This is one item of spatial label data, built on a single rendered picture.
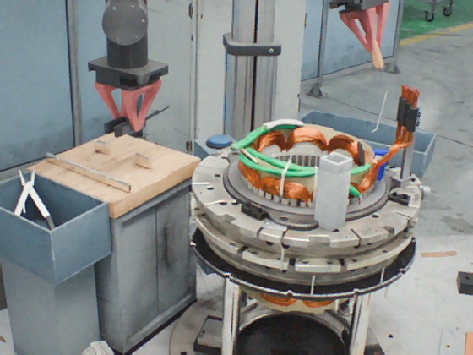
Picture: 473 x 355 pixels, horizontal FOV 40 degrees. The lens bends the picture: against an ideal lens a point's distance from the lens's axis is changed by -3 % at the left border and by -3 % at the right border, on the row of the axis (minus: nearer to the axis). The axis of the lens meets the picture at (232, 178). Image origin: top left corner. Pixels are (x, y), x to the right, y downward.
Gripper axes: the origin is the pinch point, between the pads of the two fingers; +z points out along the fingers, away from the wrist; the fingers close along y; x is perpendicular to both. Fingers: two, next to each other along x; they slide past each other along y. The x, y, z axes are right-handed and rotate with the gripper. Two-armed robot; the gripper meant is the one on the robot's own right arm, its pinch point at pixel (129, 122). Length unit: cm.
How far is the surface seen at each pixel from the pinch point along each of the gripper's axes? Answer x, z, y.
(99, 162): 0.0, 8.3, -6.7
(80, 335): -14.4, 29.4, 1.2
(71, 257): -16.5, 13.3, 3.4
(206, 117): 181, 84, -115
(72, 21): 150, 38, -173
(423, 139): 46, 10, 30
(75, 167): -4.9, 7.4, -6.9
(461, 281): 43, 35, 44
